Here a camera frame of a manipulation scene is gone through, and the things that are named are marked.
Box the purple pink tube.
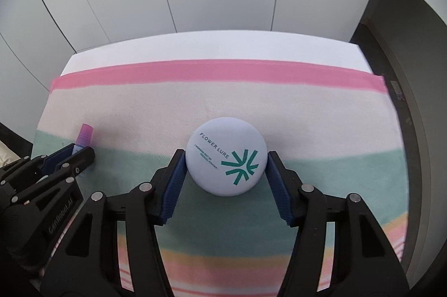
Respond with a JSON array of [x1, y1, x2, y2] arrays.
[[72, 123, 94, 155]]

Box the striped colourful cloth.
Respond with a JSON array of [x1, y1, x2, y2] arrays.
[[31, 61, 409, 297]]

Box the grey floor socket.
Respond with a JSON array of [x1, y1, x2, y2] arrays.
[[390, 80, 405, 102]]

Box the white round compact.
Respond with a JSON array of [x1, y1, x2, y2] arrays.
[[185, 116, 269, 196]]

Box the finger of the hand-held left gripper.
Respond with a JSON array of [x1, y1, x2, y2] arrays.
[[10, 147, 96, 204], [0, 144, 76, 179]]

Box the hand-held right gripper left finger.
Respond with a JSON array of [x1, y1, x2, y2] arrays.
[[38, 148, 187, 297]]

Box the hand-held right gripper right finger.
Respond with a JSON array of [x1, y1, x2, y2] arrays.
[[266, 150, 411, 297]]

